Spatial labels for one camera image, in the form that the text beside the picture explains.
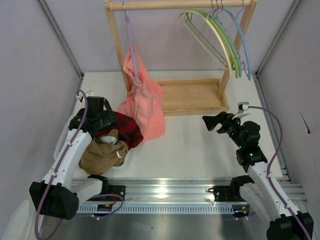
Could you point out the blue hanger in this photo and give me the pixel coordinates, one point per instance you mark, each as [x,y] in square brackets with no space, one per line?
[242,27]

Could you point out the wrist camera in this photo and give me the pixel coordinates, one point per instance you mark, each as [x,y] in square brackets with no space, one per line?
[80,96]
[243,110]

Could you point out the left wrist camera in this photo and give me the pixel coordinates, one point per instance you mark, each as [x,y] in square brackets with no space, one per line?
[80,96]

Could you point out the white laundry basket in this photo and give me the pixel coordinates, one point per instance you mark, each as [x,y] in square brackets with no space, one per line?
[61,141]

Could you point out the red plaid skirt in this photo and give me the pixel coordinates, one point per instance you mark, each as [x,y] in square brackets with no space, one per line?
[127,128]

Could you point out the purple hanger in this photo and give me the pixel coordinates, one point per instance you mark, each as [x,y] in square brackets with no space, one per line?
[131,45]

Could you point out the green hanger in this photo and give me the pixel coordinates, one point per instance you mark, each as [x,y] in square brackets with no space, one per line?
[229,59]

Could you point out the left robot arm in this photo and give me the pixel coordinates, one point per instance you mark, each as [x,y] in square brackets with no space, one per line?
[54,196]

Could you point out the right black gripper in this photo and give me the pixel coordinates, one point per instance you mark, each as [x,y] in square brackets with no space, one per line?
[223,123]

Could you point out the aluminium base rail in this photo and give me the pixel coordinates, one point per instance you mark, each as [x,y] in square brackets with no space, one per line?
[179,196]

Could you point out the wooden clothes rack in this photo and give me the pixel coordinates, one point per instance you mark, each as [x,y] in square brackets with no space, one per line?
[188,96]

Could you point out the pink skirt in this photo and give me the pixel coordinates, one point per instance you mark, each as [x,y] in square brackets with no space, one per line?
[144,103]

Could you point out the cream hanger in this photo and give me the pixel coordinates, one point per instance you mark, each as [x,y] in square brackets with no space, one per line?
[221,58]

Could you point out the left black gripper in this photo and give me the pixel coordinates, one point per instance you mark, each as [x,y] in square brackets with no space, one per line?
[105,116]

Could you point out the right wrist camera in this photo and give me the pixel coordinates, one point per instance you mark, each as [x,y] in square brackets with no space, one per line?
[243,110]

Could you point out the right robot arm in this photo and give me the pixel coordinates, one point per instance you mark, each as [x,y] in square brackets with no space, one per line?
[258,187]

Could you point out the tan garment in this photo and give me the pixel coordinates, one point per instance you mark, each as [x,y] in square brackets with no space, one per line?
[103,153]

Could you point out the teal hanger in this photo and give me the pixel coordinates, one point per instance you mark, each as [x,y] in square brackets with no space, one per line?
[225,37]

